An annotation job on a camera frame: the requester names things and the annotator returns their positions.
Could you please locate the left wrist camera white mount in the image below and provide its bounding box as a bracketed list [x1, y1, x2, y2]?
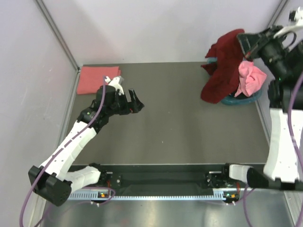
[105, 76, 125, 96]

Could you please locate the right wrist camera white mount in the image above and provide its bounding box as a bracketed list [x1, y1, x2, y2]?
[273, 7, 303, 38]

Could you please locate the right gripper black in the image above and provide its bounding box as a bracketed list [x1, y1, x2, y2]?
[235, 25, 288, 78]

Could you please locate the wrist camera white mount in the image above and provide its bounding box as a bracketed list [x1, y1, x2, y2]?
[105, 76, 125, 96]
[273, 7, 303, 38]

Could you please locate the dark red t-shirt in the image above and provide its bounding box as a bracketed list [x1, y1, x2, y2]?
[201, 28, 245, 104]

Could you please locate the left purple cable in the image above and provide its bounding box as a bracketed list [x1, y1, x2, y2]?
[18, 75, 116, 227]

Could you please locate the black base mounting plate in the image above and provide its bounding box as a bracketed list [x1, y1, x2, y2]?
[71, 164, 249, 196]

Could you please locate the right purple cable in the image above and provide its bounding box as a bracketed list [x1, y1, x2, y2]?
[243, 70, 303, 227]

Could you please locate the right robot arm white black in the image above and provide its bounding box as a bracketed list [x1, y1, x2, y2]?
[207, 26, 303, 191]

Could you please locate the folded coral red t-shirt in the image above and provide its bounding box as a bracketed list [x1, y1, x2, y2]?
[77, 66, 121, 95]

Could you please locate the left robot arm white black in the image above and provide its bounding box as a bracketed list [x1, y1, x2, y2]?
[28, 85, 144, 207]

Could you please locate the purple cable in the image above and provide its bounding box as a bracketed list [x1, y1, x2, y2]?
[243, 70, 303, 227]
[18, 75, 116, 227]

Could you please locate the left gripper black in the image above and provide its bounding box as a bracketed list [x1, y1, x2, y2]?
[107, 88, 143, 117]

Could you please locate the pink t-shirt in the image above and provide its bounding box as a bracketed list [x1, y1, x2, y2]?
[234, 61, 267, 97]

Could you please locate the grey slotted cable duct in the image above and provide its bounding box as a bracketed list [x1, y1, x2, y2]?
[68, 191, 240, 201]

